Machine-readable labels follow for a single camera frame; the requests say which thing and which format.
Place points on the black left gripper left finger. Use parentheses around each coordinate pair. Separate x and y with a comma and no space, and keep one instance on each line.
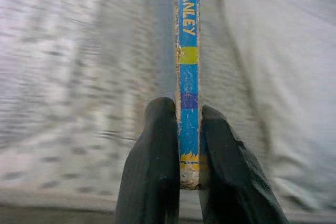
(149,169)

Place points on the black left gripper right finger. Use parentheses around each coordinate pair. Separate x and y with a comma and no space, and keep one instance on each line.
(231,182)

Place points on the yellow blue children's book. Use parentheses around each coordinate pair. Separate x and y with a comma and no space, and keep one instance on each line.
(187,77)

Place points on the grey quilted mattress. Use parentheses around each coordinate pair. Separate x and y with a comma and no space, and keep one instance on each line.
(65,77)

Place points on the white pillow with lettering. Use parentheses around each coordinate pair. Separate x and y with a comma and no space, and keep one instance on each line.
(275,64)

